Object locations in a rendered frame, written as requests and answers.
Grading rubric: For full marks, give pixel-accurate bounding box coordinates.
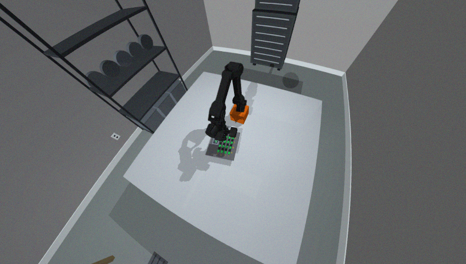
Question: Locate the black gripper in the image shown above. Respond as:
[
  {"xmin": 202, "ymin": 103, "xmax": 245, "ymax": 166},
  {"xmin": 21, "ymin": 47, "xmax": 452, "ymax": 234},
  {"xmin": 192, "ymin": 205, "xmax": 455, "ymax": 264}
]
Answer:
[{"xmin": 220, "ymin": 125, "xmax": 237, "ymax": 138}]

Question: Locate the dark grey switch panel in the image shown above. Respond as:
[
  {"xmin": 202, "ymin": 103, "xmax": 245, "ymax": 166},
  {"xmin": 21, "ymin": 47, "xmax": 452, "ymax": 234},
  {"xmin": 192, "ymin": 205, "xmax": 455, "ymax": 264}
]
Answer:
[{"xmin": 206, "ymin": 132, "xmax": 240, "ymax": 161}]

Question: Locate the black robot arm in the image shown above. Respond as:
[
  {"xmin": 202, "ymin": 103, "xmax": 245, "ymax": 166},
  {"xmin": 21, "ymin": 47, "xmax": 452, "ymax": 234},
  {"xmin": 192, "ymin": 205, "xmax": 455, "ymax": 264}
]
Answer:
[{"xmin": 205, "ymin": 62, "xmax": 247, "ymax": 142}]

